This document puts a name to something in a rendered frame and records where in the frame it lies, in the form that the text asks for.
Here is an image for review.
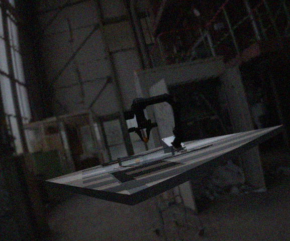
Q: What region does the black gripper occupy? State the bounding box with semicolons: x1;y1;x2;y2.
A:
128;116;158;141

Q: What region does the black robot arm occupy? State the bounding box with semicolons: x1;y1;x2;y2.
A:
123;93;185;148

